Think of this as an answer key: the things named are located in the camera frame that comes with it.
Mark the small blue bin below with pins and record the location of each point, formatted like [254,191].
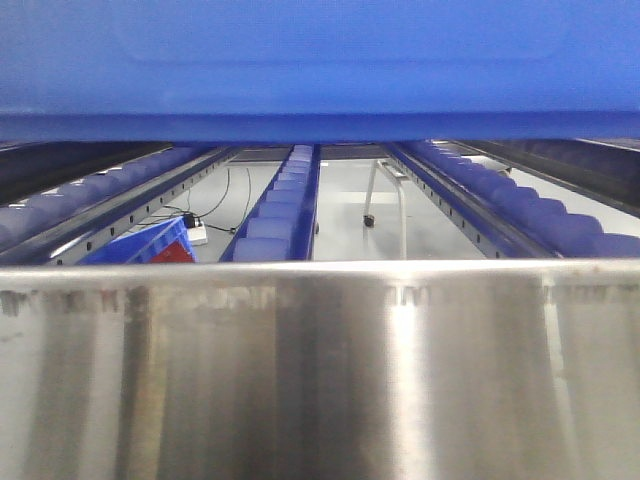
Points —
[141,246]

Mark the white power adapter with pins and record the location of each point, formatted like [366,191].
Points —
[197,235]

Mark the large blue plastic bin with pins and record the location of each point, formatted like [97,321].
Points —
[318,71]

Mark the steel shelf front rail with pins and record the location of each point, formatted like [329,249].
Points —
[352,370]

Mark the middle roller track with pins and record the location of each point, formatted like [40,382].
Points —
[282,224]

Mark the grey roller conveyor track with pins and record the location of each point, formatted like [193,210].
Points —
[502,218]

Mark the red package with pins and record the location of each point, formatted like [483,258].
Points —
[173,253]

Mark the left roller track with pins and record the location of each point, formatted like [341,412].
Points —
[67,223]

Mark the white stool frame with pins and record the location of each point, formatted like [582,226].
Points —
[396,179]

